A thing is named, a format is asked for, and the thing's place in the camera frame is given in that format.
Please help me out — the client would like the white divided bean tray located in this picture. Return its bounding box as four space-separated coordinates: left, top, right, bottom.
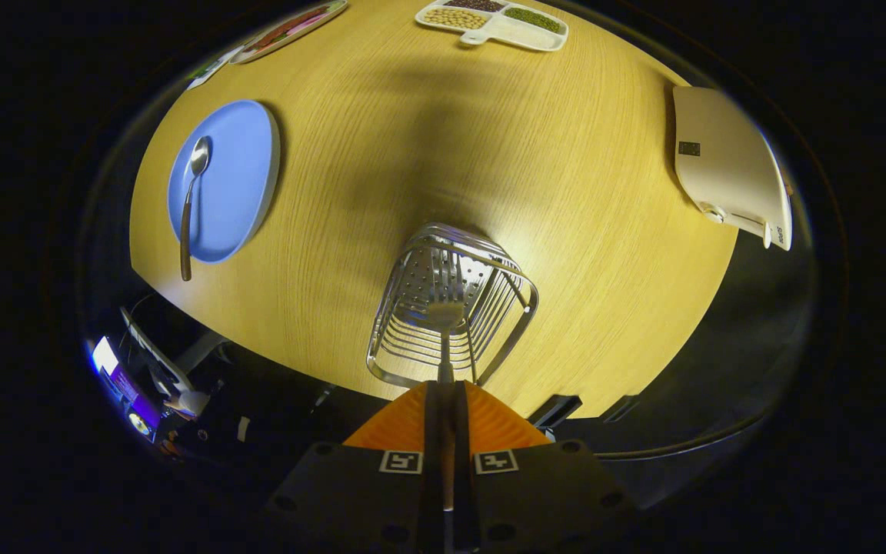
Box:
415 0 569 53

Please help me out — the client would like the wooden handled fork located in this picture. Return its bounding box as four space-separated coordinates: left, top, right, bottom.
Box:
424 302 465 512

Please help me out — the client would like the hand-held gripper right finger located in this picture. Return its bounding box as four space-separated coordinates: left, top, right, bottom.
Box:
451 381 636 554

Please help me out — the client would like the metal wire basket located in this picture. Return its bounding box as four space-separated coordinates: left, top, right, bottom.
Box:
366 222 540 389

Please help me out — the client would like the white toaster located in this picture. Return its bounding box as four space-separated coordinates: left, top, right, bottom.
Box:
672 85 794 252

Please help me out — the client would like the blue plate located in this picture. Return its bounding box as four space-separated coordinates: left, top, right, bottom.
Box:
167 99 281 265

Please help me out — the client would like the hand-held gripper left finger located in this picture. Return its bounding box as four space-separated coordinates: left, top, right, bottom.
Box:
262 381 448 554

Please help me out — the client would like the purple lit screen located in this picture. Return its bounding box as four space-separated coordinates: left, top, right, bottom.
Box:
92 336 159 439

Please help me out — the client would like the plate of food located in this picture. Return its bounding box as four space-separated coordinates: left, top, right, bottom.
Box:
229 0 348 65

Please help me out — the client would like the wooden handled spoon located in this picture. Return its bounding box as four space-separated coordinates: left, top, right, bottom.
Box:
179 136 212 282

